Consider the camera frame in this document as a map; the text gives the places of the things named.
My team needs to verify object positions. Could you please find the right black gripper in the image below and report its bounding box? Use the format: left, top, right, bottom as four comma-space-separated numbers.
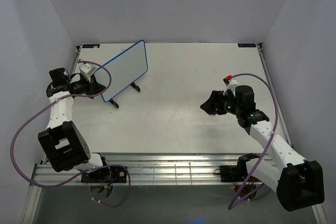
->
200, 90, 242, 116

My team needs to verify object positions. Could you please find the blue framed small whiteboard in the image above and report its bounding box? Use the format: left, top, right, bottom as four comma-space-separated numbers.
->
94, 40, 148, 102

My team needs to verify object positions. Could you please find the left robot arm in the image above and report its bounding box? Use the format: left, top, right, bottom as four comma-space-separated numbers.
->
38, 63, 111, 182

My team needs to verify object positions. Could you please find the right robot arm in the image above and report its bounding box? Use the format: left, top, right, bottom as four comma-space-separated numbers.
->
200, 86, 324, 211

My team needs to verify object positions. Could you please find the left blue table label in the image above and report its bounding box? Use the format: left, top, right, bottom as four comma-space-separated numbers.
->
82, 44, 100, 49

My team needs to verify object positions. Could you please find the blue table label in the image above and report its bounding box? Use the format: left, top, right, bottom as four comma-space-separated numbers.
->
82, 44, 100, 49
237, 43, 256, 48

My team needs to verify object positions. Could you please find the right blue table label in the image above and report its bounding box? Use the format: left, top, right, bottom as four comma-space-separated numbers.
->
237, 43, 256, 48

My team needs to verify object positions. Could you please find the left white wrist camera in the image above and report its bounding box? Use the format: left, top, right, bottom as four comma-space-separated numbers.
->
79, 63, 97, 82

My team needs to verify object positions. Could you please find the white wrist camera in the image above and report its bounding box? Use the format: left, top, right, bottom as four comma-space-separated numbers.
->
223, 75, 239, 95
79, 63, 97, 82

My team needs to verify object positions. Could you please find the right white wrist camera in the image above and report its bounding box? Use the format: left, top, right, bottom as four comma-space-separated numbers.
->
223, 75, 239, 95

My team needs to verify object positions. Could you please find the wire whiteboard easel stand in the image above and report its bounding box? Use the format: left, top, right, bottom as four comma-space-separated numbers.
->
108, 82, 141, 109

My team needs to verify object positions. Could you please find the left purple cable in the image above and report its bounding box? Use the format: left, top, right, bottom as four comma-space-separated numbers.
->
9, 60, 131, 208

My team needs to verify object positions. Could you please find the purple cable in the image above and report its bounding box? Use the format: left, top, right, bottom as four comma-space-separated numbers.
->
228, 73, 279, 210
9, 60, 131, 208

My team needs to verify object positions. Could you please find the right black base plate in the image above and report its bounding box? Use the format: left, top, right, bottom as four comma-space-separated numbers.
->
219, 165, 241, 183

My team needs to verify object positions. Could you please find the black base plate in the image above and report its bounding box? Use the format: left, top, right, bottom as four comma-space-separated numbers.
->
80, 165, 127, 184
219, 165, 241, 183

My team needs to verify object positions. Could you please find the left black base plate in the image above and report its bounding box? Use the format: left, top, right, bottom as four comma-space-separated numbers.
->
80, 165, 127, 184

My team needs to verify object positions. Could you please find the aluminium front rail frame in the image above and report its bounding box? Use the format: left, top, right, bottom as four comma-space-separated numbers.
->
31, 153, 289, 187

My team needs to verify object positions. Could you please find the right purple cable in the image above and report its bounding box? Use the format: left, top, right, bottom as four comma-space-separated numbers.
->
228, 73, 279, 210

